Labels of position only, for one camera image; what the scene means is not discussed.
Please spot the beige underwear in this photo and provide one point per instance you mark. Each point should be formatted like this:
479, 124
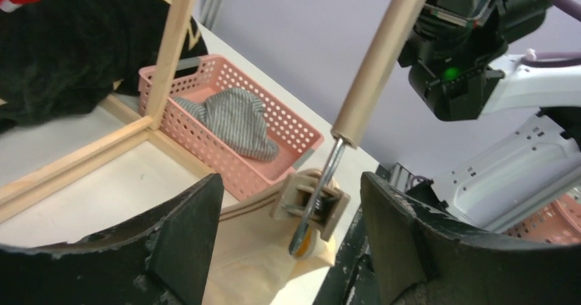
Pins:
250, 262

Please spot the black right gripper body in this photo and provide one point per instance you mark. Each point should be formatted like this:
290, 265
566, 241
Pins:
440, 17

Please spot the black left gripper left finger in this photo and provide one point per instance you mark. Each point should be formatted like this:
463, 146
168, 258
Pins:
161, 256

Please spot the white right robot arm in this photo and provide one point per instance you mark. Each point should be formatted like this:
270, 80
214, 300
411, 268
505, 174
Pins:
459, 66

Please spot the pink perforated plastic basket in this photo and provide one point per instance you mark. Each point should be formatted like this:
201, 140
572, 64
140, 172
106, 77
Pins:
200, 77

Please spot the black floral plush pillow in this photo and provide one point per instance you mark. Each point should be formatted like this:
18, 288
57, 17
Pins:
63, 57

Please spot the wooden hanger with beige underwear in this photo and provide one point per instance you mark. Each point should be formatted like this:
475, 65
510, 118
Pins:
362, 98

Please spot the grey striped underwear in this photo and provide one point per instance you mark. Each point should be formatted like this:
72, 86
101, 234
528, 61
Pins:
236, 117

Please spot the wooden clothes rack frame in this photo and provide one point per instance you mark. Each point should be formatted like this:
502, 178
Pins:
37, 162

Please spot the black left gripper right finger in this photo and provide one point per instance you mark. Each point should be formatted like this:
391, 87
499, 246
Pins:
421, 255

